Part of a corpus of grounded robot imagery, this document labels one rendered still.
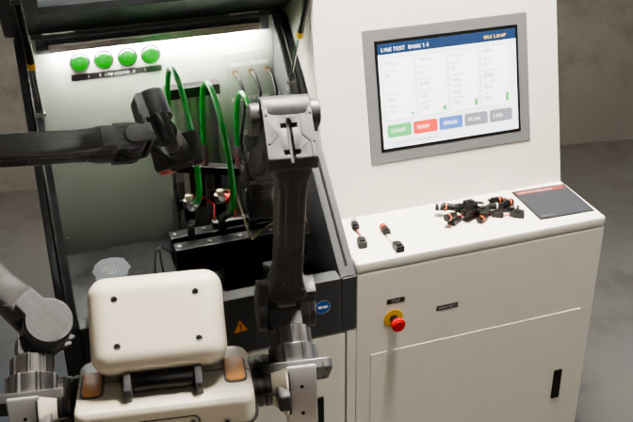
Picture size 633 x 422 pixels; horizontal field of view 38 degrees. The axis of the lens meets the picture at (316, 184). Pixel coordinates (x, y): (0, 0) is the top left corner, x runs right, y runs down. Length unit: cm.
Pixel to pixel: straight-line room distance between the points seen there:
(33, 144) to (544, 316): 147
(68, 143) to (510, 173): 131
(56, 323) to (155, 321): 21
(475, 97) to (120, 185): 99
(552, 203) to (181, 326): 136
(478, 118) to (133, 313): 134
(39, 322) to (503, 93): 144
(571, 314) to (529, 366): 19
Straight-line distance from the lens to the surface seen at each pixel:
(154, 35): 241
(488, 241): 237
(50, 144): 176
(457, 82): 248
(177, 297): 146
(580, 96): 521
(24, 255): 435
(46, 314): 160
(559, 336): 268
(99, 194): 259
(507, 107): 256
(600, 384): 354
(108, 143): 177
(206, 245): 233
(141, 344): 145
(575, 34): 506
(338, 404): 247
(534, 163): 264
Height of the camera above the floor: 218
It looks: 27 degrees down
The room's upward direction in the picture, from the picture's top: 1 degrees counter-clockwise
